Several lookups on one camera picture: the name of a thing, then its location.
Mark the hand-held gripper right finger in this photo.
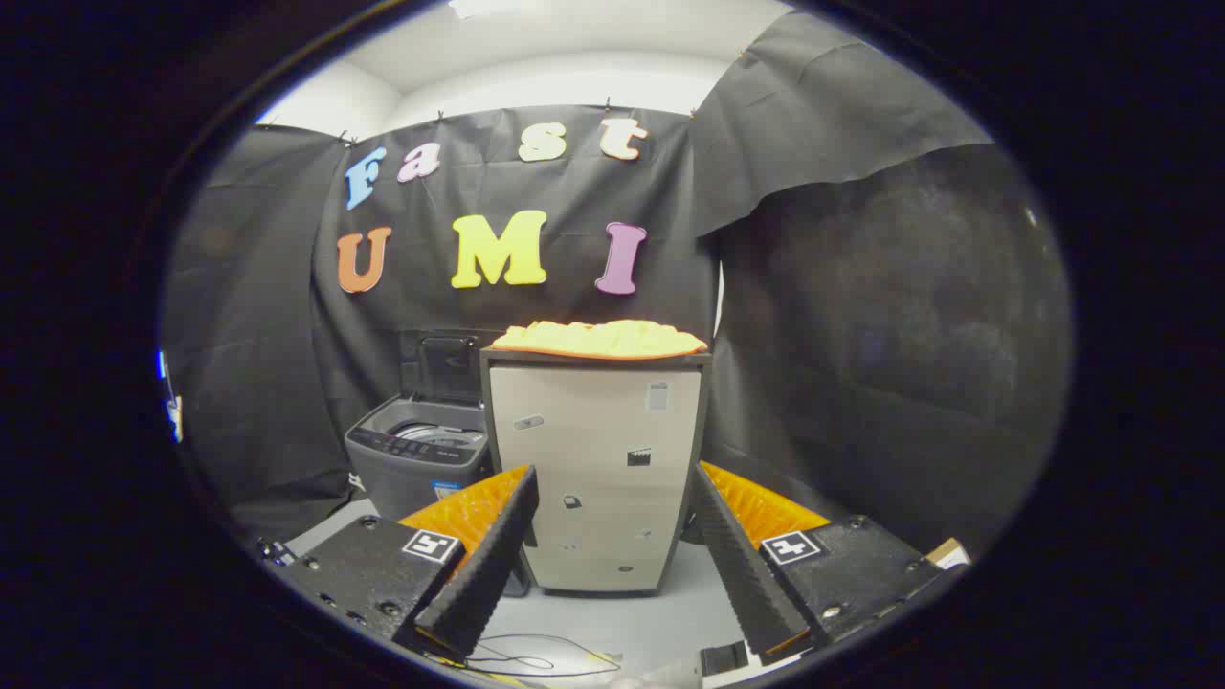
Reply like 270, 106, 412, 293
691, 461, 958, 668

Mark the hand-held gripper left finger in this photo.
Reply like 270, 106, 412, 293
278, 464, 540, 663

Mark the grey washing machine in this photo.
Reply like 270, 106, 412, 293
345, 394, 494, 522

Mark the dark washing machine lid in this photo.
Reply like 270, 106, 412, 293
400, 330, 484, 403

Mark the yellow orange cloth garment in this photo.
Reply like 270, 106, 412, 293
490, 320, 709, 362

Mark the grey beige cabinet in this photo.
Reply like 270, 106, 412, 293
479, 346, 714, 596

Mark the thin black cable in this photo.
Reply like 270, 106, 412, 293
469, 632, 623, 678

